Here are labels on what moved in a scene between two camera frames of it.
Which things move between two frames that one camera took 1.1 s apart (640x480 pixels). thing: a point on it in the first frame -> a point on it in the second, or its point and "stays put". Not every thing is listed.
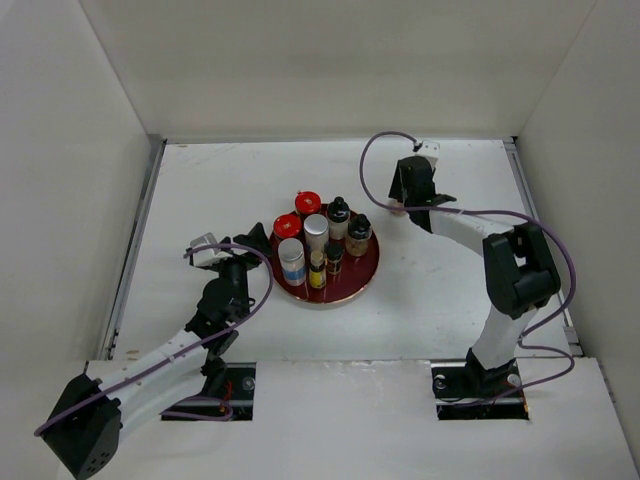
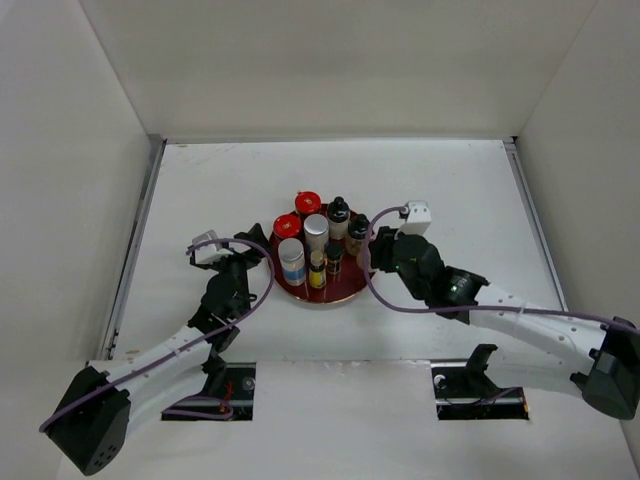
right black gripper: (396, 190) -> (382, 248)
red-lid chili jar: (307, 202) stays put
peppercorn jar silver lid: (316, 228) stays put
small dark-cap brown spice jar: (334, 250) stays put
